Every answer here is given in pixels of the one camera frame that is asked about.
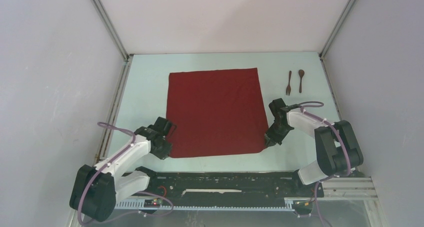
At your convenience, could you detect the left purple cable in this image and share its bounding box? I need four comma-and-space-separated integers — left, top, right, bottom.
76, 121, 174, 226

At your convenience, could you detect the red cloth napkin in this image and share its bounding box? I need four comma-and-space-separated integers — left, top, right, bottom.
166, 68, 269, 158

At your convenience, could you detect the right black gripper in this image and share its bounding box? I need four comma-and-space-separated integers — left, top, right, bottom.
264, 119, 290, 148

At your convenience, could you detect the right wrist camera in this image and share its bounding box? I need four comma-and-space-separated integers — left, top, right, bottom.
268, 98, 287, 120

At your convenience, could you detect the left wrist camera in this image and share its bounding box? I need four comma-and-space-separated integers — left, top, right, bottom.
152, 117, 177, 139

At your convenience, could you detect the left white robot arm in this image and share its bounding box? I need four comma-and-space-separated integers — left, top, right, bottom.
69, 122, 174, 226

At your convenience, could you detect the brown wooden spoon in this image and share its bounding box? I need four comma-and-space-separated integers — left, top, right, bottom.
298, 69, 305, 94

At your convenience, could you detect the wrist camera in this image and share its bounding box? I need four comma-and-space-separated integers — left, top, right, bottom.
152, 117, 177, 139
268, 98, 287, 120

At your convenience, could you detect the aluminium frame rail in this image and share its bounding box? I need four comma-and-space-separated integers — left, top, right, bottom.
318, 177, 378, 201

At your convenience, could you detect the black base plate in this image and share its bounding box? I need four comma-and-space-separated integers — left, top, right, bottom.
146, 171, 324, 209

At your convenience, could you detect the brown wooden fork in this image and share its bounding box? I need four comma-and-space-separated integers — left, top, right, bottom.
285, 70, 292, 96

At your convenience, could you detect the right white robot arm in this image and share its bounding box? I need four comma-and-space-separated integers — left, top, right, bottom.
264, 103, 364, 196

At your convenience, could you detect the white cable duct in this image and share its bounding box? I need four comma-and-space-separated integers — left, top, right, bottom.
114, 199, 296, 212

